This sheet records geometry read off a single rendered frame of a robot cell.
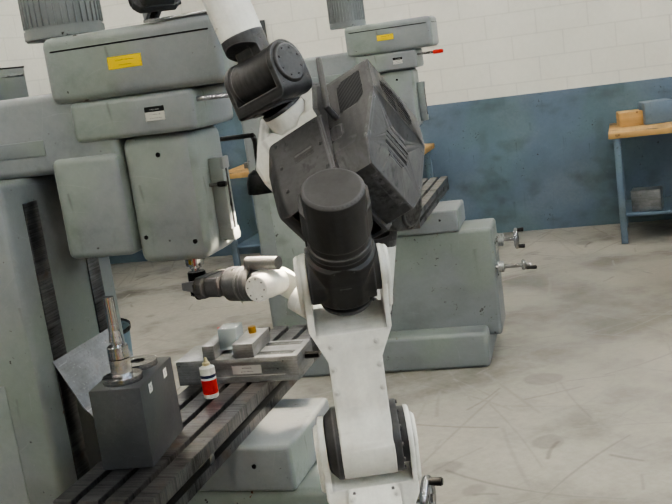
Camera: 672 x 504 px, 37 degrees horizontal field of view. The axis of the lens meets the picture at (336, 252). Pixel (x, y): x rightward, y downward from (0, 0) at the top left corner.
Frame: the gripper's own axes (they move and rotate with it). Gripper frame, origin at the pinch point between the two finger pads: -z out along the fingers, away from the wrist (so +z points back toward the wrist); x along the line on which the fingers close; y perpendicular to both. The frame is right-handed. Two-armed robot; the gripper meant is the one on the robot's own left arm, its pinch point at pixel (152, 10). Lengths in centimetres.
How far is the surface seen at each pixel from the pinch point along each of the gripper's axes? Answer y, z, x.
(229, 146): 252, -601, 252
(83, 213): -37, -29, -24
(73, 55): -6.4, -5.5, -20.8
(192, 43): -18.4, 12.1, 2.0
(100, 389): -85, -15, -35
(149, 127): -28.2, -6.5, -8.3
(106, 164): -30.2, -18.1, -17.9
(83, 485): -103, -21, -43
